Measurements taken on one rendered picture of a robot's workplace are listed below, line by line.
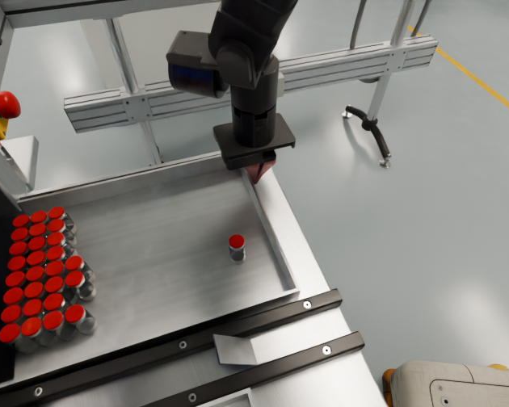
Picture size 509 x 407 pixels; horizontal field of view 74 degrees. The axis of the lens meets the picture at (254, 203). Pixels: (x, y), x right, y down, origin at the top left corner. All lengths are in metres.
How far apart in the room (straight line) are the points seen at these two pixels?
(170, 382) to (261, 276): 0.17
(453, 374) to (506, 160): 1.41
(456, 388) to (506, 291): 0.69
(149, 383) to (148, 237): 0.20
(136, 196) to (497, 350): 1.39
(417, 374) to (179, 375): 0.82
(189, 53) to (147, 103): 1.03
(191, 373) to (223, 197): 0.26
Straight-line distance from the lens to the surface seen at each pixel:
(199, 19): 1.96
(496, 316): 1.67
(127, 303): 0.49
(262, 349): 0.44
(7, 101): 0.63
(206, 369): 0.44
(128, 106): 1.44
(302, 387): 0.44
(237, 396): 0.40
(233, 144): 0.46
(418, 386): 1.14
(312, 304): 0.44
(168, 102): 1.46
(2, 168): 0.62
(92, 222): 0.57
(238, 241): 0.45
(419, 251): 1.67
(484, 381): 1.22
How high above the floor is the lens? 1.31
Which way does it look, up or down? 52 degrees down
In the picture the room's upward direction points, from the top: straight up
